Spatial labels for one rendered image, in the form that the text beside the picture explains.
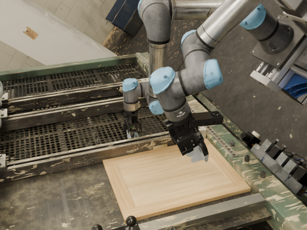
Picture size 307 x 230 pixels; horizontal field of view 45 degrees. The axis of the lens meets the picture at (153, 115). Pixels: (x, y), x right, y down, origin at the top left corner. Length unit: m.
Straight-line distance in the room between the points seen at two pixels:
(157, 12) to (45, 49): 3.84
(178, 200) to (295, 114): 1.54
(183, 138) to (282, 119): 1.89
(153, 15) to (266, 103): 1.79
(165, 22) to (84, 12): 5.18
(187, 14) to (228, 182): 0.76
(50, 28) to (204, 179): 3.87
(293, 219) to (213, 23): 0.83
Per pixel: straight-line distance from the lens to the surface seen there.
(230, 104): 3.38
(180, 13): 1.64
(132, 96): 1.78
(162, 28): 1.51
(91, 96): 2.49
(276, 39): 1.69
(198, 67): 1.01
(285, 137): 2.86
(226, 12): 1.04
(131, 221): 1.31
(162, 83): 0.99
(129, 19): 5.74
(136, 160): 1.82
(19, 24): 5.17
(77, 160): 1.82
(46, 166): 1.82
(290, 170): 1.76
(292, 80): 1.79
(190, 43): 1.09
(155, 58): 1.56
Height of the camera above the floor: 2.15
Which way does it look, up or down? 30 degrees down
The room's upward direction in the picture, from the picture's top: 61 degrees counter-clockwise
